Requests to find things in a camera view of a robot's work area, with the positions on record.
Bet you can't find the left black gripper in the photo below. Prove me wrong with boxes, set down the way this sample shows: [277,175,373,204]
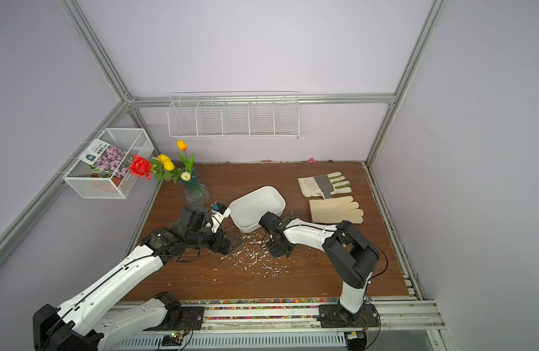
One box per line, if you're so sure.
[187,223,243,254]

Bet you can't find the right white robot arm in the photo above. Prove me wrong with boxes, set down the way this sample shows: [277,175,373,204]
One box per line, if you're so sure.
[259,212,380,330]

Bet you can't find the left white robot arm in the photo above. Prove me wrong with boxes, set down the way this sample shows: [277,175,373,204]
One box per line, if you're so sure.
[32,203,242,350]

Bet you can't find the white plastic storage box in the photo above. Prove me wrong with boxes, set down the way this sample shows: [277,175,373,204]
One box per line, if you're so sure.
[229,186,286,233]

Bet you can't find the beige canvas work glove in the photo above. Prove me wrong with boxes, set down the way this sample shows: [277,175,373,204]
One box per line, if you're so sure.
[309,196,364,225]

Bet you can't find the glass vase with flowers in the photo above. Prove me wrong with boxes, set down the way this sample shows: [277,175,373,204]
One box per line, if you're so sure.
[129,140,209,206]

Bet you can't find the grey striped work glove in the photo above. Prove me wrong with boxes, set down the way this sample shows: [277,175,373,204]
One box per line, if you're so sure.
[297,172,352,199]

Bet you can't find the purple potted flowers with card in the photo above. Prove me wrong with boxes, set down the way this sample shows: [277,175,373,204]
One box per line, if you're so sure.
[78,139,133,187]

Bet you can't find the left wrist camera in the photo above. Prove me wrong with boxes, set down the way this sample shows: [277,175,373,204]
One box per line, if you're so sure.
[208,203,231,233]

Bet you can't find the long white wire shelf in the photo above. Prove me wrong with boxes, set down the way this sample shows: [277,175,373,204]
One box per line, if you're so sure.
[167,91,300,139]

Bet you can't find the small white wire basket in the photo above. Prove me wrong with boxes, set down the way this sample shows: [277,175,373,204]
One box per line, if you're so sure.
[63,128,154,200]

